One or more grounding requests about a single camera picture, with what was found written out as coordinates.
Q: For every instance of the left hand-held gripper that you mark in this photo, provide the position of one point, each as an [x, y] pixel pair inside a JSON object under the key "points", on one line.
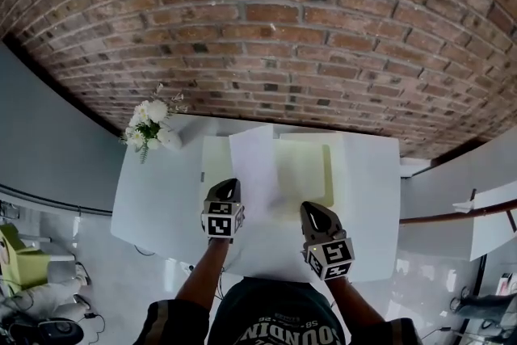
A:
{"points": [[220, 222]]}

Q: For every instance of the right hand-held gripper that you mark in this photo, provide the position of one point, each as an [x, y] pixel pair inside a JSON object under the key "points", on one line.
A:
{"points": [[331, 256]]}

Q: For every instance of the white A4 paper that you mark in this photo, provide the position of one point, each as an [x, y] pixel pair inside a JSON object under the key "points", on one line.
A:
{"points": [[254, 165]]}

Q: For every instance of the person's right forearm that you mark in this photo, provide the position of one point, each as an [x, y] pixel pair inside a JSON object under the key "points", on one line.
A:
{"points": [[355, 303]]}

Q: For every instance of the person's left forearm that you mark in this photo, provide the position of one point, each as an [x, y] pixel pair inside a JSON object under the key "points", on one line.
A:
{"points": [[206, 274]]}

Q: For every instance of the white folded paper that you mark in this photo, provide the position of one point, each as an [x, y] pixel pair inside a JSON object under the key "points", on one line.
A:
{"points": [[463, 207]]}

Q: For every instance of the white desk with drawers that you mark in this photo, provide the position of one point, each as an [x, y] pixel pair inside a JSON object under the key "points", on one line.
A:
{"points": [[161, 194]]}

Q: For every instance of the white vase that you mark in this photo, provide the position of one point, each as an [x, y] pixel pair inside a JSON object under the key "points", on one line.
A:
{"points": [[171, 139]]}

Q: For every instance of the person's dark green shirt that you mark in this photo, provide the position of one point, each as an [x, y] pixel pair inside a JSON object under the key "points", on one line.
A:
{"points": [[278, 315]]}

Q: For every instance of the white flower bouquet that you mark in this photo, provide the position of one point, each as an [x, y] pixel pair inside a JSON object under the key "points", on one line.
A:
{"points": [[151, 113]]}

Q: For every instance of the white cabinet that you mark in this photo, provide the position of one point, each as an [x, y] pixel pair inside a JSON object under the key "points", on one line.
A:
{"points": [[436, 190]]}

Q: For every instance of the brown wooden coat rack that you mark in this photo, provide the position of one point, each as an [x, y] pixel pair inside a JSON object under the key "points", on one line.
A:
{"points": [[444, 217]]}

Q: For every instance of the grey refrigerator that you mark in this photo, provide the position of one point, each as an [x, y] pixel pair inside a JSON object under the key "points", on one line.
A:
{"points": [[48, 141]]}

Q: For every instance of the yellow-green cloth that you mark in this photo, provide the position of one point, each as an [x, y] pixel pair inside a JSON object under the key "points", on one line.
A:
{"points": [[24, 262]]}

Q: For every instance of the black white rounded pack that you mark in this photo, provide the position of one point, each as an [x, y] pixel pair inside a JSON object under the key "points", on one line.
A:
{"points": [[60, 331]]}

